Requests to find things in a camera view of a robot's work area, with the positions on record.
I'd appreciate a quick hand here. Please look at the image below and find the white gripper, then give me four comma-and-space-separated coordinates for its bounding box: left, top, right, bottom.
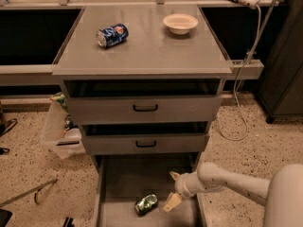
163, 171, 199, 213

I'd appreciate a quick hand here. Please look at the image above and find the crushed green can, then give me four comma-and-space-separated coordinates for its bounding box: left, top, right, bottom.
134, 193, 158, 216

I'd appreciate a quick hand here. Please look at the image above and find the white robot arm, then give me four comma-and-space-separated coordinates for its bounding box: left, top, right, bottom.
163, 163, 303, 227

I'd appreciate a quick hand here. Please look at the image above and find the middle grey drawer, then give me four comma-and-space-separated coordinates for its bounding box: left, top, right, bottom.
82, 122, 209, 155

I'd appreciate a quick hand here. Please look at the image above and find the grey drawer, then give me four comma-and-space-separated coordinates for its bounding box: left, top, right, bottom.
82, 122, 209, 155
64, 79, 222, 125
92, 153, 205, 227

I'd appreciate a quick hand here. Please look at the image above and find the bottom grey drawer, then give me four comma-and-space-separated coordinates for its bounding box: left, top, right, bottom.
92, 153, 205, 227

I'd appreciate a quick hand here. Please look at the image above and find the top grey drawer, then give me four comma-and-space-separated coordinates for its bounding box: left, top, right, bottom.
64, 79, 222, 125

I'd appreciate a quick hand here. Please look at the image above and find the grey drawer cabinet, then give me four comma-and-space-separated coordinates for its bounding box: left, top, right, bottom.
53, 5, 231, 166

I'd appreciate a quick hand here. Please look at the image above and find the blue soda can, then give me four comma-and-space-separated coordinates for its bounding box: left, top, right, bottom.
96, 24, 129, 48

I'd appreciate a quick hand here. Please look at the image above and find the clear plastic trash bin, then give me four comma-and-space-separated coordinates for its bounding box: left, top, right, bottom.
41, 92, 85, 159

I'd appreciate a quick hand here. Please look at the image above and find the grey metal bar on floor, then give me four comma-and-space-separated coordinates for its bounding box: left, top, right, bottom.
0, 179, 57, 208

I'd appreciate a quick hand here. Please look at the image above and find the dark side cabinet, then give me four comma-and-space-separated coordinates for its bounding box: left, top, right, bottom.
258, 0, 303, 124

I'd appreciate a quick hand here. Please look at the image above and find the white bowl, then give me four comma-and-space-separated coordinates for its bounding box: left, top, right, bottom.
163, 13, 199, 35

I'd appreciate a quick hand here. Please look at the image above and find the white power cable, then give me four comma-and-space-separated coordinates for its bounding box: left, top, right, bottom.
217, 4, 263, 142

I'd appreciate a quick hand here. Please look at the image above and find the black strap on floor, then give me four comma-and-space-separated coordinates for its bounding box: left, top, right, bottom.
0, 117, 19, 138

